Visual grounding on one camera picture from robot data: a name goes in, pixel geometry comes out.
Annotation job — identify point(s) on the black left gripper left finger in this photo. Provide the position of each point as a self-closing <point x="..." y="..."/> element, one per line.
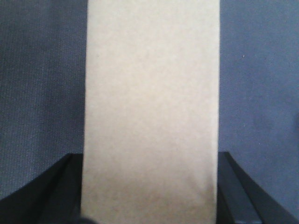
<point x="54" y="197"/>

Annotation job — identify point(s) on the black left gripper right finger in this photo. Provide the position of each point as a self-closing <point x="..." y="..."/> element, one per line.
<point x="241" y="200"/>

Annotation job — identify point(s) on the brown cardboard package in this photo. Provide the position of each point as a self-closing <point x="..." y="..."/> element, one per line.
<point x="151" y="112"/>

